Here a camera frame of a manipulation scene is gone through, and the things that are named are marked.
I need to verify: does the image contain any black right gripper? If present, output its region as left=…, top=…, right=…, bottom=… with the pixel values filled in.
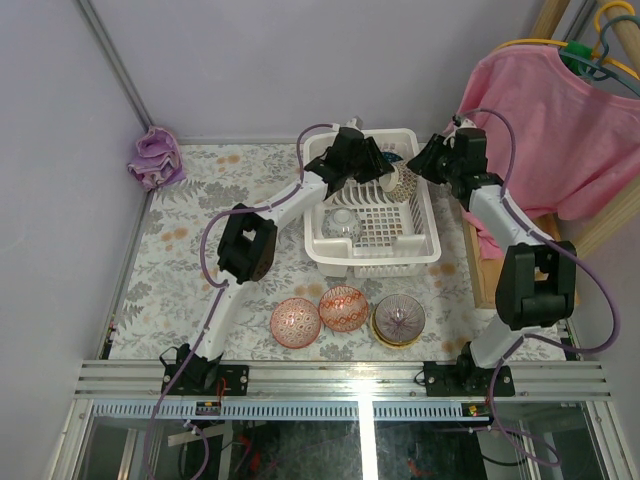
left=405, top=135, right=461, bottom=186

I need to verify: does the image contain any blue triangle pattern bowl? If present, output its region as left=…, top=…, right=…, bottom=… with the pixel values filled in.
left=382, top=151, right=403, bottom=164

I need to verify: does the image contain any brown checker pattern bowl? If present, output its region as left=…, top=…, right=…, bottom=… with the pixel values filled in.
left=379, top=163, right=417, bottom=203

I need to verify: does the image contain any white plastic dish rack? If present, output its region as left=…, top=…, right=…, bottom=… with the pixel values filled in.
left=302, top=127, right=443, bottom=279

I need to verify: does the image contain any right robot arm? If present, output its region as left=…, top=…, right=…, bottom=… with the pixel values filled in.
left=408, top=127, right=576, bottom=395

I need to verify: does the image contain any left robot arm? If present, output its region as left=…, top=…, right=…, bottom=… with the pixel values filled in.
left=188, top=126, right=392, bottom=361

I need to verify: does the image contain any pink t-shirt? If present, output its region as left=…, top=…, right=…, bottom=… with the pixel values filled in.
left=449, top=45, right=640, bottom=260

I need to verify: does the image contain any purple striped bowl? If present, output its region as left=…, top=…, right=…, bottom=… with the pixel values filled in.
left=372, top=294, right=426, bottom=342

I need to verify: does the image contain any red eye pattern bowl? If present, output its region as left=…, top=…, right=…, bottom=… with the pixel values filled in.
left=269, top=297, right=322, bottom=349

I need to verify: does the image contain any yellow rimmed bottom bowl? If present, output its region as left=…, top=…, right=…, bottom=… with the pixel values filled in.
left=370, top=326, right=420, bottom=350

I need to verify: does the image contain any green clothes hanger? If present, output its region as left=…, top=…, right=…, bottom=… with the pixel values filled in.
left=558, top=13, right=639, bottom=81

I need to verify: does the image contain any yellow clothes hanger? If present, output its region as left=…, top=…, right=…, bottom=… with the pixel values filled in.
left=497, top=1, right=639, bottom=96

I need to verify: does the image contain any purple folded cloth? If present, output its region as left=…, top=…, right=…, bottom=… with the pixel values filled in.
left=127, top=126, right=186, bottom=191

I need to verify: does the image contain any wooden hanging rod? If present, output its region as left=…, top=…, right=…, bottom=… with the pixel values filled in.
left=597, top=0, right=639, bottom=72

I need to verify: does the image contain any floral table mat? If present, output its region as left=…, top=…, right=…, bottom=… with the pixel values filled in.
left=119, top=142, right=571, bottom=362

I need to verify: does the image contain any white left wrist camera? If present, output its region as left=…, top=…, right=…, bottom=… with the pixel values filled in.
left=344, top=116, right=363, bottom=130

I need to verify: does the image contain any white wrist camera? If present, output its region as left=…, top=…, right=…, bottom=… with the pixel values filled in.
left=344, top=116, right=363, bottom=130
left=443, top=115, right=477, bottom=147

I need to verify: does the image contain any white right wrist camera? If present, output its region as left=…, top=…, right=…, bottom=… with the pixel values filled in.
left=443, top=115, right=477, bottom=147

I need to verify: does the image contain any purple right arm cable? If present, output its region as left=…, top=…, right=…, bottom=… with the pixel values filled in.
left=452, top=107, right=622, bottom=467

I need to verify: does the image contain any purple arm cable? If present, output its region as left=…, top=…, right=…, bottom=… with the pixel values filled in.
left=452, top=107, right=622, bottom=467
left=199, top=120, right=341, bottom=290

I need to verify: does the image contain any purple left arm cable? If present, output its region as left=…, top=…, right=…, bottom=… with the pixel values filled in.
left=199, top=120, right=341, bottom=290

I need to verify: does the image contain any aluminium mounting rail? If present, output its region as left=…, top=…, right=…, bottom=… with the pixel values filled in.
left=74, top=360, right=612, bottom=402

